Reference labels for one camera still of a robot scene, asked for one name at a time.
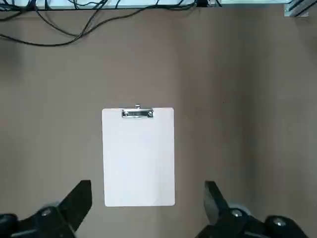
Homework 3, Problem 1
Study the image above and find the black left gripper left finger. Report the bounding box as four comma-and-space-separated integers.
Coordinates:
0, 180, 93, 238

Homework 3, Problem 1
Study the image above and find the aluminium mount bracket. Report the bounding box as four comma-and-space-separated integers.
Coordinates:
283, 0, 311, 17

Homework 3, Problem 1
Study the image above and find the black cable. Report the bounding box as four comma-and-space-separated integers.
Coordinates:
29, 0, 105, 38
0, 0, 159, 48

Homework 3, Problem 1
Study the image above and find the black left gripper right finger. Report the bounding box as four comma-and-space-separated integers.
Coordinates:
197, 180, 310, 238

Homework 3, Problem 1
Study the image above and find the white clipboard with metal clip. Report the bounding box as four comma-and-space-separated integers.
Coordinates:
102, 104, 176, 207

